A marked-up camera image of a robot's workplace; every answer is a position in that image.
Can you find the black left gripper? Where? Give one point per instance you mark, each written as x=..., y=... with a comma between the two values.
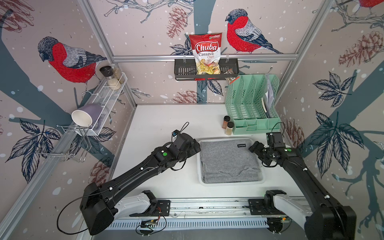
x=193, y=150

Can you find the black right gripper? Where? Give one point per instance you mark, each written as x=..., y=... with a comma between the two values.
x=255, y=147

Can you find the grey scarf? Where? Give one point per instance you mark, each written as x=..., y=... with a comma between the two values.
x=229, y=162

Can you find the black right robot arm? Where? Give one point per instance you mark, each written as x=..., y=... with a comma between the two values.
x=330, y=220

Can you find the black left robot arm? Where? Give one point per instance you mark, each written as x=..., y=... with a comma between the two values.
x=100, y=204

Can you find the white plastic basket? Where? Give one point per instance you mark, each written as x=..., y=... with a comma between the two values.
x=201, y=177

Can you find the beige spice jar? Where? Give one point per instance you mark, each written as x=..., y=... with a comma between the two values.
x=229, y=128

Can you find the orange spice jar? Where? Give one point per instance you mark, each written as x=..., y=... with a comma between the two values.
x=226, y=120

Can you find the mint green file organizer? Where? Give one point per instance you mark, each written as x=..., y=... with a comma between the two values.
x=246, y=104

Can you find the red cassava chips bag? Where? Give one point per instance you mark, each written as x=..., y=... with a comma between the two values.
x=207, y=53

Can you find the purple paper cup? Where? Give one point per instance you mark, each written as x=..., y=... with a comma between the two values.
x=86, y=115

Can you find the black lid jar on shelf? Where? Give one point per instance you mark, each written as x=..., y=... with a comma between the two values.
x=107, y=71

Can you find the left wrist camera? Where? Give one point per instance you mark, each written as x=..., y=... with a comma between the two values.
x=180, y=140

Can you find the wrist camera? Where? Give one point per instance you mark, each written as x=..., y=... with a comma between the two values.
x=180, y=140
x=275, y=140

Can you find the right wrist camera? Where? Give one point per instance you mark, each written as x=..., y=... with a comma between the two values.
x=275, y=140

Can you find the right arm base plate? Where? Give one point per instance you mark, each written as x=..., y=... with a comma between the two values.
x=266, y=205

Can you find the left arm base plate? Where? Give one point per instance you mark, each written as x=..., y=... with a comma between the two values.
x=156, y=207

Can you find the black wall basket shelf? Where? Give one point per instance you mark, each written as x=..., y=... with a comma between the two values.
x=189, y=70

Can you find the white wire wall shelf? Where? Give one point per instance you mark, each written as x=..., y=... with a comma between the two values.
x=106, y=97

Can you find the chrome wire cup holder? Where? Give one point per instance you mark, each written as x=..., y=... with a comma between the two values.
x=65, y=142

